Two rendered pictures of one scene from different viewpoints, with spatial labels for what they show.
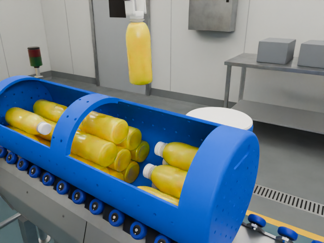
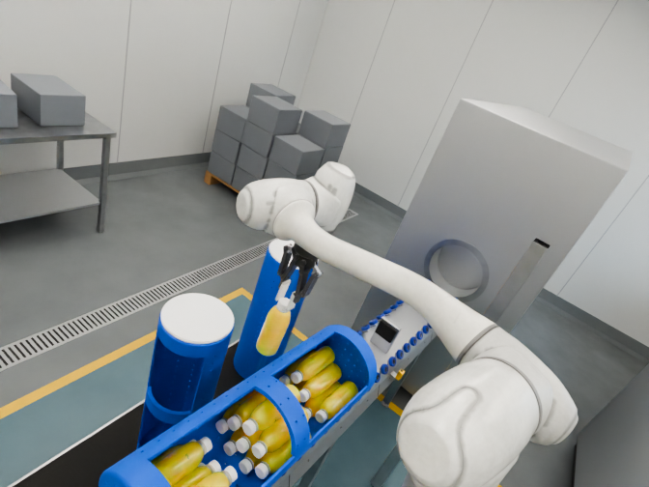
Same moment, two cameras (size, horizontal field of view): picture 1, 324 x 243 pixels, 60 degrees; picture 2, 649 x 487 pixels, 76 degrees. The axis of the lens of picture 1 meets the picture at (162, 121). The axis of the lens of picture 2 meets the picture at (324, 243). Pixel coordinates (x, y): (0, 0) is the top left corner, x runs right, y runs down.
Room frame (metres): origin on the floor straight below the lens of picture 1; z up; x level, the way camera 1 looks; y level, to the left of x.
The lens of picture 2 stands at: (0.90, 1.02, 2.20)
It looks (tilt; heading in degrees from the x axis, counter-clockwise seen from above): 28 degrees down; 262
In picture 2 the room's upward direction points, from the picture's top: 21 degrees clockwise
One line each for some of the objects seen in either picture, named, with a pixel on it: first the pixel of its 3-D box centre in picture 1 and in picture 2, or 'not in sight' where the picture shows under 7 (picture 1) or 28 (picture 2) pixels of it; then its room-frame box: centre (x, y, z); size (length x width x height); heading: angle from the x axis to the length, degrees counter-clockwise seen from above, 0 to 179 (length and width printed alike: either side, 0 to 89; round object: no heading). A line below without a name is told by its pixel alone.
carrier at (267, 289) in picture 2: not in sight; (272, 313); (0.77, -0.91, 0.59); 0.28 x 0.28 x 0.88
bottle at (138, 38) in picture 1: (139, 51); (274, 328); (0.82, 0.07, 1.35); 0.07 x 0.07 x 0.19
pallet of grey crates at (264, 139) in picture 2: not in sight; (275, 154); (1.16, -3.60, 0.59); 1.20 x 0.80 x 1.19; 148
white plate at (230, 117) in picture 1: (218, 119); (198, 317); (1.09, -0.24, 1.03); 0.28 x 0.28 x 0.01
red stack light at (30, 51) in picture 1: (34, 52); not in sight; (1.57, 0.70, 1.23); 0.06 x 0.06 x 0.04
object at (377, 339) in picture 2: not in sight; (383, 335); (0.27, -0.48, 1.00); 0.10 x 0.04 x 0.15; 144
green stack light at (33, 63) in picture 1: (35, 60); not in sight; (1.57, 0.70, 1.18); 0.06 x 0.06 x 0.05
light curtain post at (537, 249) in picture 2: not in sight; (442, 387); (-0.09, -0.41, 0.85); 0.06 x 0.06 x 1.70; 54
